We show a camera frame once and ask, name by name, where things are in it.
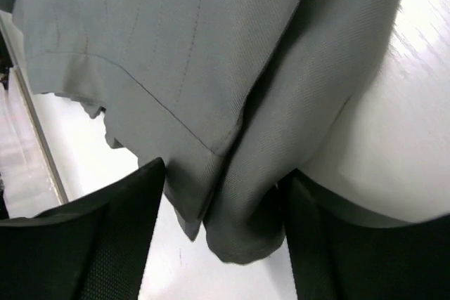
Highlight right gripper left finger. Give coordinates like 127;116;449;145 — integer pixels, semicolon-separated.
1;158;165;299

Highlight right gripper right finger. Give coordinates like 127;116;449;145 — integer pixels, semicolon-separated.
278;171;449;299

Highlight grey pleated skirt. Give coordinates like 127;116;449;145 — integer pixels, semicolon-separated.
1;0;399;264

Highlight aluminium table edge rail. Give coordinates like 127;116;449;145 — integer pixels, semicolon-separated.
1;16;69;204

